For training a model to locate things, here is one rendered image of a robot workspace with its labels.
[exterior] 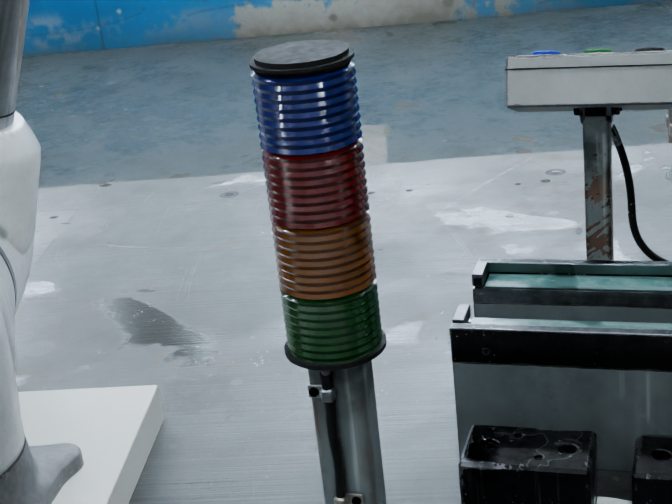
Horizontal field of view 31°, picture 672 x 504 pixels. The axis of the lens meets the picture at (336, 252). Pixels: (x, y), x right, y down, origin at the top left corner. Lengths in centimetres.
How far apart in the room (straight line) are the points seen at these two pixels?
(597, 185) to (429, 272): 27
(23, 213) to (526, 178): 82
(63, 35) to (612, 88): 570
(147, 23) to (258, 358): 542
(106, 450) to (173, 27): 560
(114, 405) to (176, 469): 9
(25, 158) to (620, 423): 55
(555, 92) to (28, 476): 60
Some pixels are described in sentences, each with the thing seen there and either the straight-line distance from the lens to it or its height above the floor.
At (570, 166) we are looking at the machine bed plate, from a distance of 174.
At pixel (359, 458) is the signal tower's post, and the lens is 79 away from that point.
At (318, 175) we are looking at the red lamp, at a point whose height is 115.
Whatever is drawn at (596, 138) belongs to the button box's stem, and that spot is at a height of 99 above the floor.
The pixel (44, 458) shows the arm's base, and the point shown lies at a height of 86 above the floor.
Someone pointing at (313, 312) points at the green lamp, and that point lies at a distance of 72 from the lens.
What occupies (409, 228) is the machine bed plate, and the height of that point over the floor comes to 80.
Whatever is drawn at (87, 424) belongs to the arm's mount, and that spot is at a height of 84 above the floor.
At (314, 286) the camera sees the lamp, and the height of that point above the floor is 108.
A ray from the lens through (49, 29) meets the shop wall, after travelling 679.
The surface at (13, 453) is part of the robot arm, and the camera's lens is 98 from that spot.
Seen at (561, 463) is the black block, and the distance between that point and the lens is 95.
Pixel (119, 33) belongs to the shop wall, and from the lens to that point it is 668.
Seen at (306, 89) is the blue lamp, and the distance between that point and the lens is 68.
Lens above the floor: 138
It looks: 23 degrees down
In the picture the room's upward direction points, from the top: 6 degrees counter-clockwise
